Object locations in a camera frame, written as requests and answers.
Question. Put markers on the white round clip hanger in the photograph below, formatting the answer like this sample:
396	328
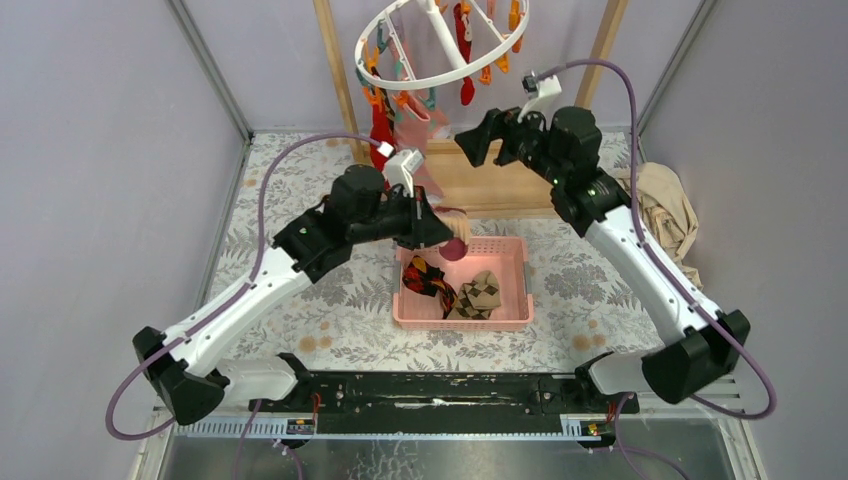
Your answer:
411	45

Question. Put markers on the wooden hanger stand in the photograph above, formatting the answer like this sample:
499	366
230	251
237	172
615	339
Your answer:
488	191

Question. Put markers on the floral table mat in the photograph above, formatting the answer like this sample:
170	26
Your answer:
582	307

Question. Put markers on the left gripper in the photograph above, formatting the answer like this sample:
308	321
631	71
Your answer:
424	227

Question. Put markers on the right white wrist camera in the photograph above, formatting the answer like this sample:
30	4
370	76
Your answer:
541	92

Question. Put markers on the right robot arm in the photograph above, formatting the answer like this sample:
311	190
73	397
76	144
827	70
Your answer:
697	336

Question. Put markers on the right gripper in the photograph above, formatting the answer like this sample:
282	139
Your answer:
498	125

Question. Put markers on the beige crumpled cloth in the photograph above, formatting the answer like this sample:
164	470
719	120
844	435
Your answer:
668	215

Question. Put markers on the pink sock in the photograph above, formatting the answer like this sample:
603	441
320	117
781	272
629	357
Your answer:
411	131

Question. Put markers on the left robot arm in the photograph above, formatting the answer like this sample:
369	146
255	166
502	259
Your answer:
186	364

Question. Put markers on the black red yellow argyle sock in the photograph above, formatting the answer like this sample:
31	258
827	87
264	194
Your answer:
425	279

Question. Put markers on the beige brown argyle sock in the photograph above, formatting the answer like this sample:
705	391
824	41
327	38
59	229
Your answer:
478	298

